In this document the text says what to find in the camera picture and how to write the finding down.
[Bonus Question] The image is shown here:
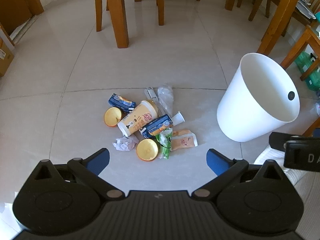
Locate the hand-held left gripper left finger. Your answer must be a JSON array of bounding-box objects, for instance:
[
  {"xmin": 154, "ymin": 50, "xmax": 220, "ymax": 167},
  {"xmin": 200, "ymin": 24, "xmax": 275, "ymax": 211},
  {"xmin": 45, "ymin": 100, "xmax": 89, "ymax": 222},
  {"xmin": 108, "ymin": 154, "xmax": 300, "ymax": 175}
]
[{"xmin": 34, "ymin": 148, "xmax": 126, "ymax": 200}]

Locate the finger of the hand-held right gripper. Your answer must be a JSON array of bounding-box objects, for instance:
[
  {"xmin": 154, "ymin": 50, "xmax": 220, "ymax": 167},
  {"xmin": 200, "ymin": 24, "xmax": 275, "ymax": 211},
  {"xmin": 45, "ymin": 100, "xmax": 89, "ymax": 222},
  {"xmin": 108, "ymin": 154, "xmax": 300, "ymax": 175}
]
[{"xmin": 269, "ymin": 131, "xmax": 313, "ymax": 153}]

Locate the beige snack packet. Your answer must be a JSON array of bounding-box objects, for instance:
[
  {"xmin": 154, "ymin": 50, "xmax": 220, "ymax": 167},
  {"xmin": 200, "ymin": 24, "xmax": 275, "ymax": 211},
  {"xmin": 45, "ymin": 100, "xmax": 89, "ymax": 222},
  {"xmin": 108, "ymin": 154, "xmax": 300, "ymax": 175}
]
[{"xmin": 170, "ymin": 129, "xmax": 198, "ymax": 152}]

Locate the small white plastic cup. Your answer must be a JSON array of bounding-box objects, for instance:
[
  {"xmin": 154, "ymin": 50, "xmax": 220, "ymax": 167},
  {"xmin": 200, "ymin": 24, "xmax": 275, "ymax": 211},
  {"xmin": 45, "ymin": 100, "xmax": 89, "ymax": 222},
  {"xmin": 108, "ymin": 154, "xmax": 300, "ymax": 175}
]
[{"xmin": 171, "ymin": 111, "xmax": 185, "ymax": 126}]

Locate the yellow paper drink cup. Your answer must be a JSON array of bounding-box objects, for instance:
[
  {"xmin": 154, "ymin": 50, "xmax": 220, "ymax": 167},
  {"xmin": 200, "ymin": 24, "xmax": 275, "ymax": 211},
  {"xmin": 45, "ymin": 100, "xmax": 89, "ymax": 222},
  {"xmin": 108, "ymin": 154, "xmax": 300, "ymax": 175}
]
[{"xmin": 117, "ymin": 100, "xmax": 159, "ymax": 137}]

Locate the long silver printed box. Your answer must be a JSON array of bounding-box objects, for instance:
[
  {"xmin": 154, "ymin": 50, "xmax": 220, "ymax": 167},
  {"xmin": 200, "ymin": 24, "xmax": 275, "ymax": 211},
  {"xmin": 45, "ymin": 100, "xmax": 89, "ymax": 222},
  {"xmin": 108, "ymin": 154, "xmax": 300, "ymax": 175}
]
[{"xmin": 146, "ymin": 87, "xmax": 163, "ymax": 117}]

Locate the green snack wrapper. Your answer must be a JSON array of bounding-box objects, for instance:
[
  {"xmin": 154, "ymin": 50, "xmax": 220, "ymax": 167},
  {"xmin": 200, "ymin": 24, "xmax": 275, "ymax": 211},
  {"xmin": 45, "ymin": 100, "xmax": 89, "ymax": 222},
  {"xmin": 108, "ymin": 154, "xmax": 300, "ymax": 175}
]
[{"xmin": 155, "ymin": 127, "xmax": 173, "ymax": 160}]

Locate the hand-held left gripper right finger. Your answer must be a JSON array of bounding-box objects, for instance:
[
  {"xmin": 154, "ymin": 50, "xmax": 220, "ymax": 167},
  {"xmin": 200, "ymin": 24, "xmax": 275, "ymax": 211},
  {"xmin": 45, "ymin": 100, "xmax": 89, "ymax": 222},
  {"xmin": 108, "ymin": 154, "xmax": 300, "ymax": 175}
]
[{"xmin": 191, "ymin": 149, "xmax": 284, "ymax": 200}]

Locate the orange peel half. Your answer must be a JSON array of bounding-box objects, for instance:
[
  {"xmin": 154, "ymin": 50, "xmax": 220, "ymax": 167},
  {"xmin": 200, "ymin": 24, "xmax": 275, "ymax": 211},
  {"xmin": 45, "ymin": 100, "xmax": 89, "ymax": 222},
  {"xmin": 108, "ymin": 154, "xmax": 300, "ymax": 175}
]
[
  {"xmin": 104, "ymin": 107, "xmax": 122, "ymax": 128},
  {"xmin": 136, "ymin": 138, "xmax": 159, "ymax": 161}
]

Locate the crumpled white tissue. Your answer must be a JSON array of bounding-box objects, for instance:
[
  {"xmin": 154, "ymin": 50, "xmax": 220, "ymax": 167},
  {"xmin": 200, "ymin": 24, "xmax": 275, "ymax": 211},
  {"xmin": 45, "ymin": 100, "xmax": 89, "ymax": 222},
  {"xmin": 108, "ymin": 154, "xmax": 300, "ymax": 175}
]
[{"xmin": 112, "ymin": 134, "xmax": 139, "ymax": 152}]

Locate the green plastic crate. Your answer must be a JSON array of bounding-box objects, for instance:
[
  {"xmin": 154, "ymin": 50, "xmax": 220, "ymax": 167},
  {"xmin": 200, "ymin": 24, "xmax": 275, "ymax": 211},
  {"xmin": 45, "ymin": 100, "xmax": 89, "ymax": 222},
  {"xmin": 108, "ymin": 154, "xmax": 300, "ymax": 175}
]
[{"xmin": 294, "ymin": 52, "xmax": 320, "ymax": 92}]

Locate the wooden dining table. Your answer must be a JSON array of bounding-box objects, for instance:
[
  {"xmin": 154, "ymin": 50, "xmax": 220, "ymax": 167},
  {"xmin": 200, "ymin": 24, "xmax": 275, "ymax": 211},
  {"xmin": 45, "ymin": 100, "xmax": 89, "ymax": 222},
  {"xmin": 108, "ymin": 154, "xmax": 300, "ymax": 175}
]
[{"xmin": 106, "ymin": 0, "xmax": 307, "ymax": 55}]

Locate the blue orange juice carton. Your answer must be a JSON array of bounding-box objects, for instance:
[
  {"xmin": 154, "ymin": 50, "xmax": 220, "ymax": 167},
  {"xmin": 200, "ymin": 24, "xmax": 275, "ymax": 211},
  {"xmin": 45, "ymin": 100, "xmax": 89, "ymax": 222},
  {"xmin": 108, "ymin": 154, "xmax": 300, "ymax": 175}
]
[
  {"xmin": 108, "ymin": 93, "xmax": 137, "ymax": 112},
  {"xmin": 140, "ymin": 114, "xmax": 173, "ymax": 138}
]

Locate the clear plastic bag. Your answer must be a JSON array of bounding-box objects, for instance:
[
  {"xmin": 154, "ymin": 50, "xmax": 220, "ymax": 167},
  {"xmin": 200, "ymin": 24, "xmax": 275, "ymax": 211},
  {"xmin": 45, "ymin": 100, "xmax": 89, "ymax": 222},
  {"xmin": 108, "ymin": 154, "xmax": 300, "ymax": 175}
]
[{"xmin": 157, "ymin": 85, "xmax": 174, "ymax": 117}]

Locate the white plastic waste bin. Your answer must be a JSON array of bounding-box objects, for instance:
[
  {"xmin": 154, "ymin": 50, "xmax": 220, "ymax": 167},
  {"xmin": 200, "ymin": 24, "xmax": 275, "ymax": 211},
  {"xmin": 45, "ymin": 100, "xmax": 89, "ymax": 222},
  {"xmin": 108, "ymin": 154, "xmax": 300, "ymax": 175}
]
[{"xmin": 216, "ymin": 52, "xmax": 300, "ymax": 142}]

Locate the person's white quilted clothing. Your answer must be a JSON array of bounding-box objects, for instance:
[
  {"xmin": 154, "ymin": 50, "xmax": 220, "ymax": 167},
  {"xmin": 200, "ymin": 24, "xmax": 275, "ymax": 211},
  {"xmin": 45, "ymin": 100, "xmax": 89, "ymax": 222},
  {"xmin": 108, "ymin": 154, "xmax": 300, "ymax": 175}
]
[{"xmin": 254, "ymin": 145, "xmax": 320, "ymax": 240}]

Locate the cardboard box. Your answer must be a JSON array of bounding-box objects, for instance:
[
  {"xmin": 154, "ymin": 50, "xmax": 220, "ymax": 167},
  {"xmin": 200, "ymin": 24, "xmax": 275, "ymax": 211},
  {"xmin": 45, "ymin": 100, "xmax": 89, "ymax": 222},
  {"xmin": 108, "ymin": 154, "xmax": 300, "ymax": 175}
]
[{"xmin": 0, "ymin": 26, "xmax": 15, "ymax": 78}]

